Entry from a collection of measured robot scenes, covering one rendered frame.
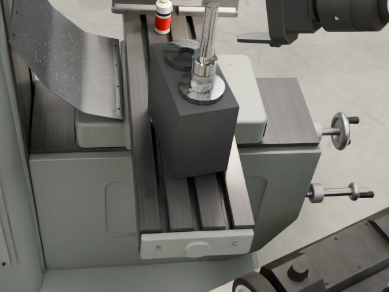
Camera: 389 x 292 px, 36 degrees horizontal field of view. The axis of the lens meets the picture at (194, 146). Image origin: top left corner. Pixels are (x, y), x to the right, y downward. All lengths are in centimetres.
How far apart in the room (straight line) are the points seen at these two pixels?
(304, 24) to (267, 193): 102
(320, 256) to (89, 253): 73
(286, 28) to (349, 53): 251
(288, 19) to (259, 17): 261
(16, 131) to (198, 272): 82
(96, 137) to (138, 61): 22
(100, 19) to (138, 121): 198
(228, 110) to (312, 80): 196
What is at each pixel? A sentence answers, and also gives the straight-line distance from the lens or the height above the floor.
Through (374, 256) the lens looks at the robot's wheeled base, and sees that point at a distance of 168.
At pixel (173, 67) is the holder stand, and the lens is 120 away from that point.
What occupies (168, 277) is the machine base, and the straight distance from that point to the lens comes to 198.
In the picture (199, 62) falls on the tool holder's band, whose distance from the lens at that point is 109.
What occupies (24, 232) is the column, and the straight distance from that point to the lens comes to 174.
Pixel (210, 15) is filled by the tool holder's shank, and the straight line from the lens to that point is 104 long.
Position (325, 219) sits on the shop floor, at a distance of 248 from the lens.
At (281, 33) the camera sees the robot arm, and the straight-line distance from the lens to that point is 83.
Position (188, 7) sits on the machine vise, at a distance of 168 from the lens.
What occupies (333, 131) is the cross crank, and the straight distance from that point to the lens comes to 185.
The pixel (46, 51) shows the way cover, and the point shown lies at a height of 99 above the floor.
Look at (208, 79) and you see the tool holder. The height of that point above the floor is 118.
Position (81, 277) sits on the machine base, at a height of 20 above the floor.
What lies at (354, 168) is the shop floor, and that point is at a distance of 270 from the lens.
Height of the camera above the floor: 190
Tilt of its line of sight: 47 degrees down
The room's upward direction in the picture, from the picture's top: 8 degrees clockwise
